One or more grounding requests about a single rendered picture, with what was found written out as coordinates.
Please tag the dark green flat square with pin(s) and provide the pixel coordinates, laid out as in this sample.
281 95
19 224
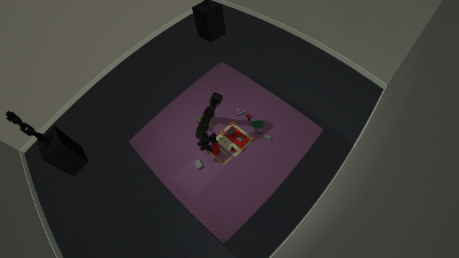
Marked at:
257 124

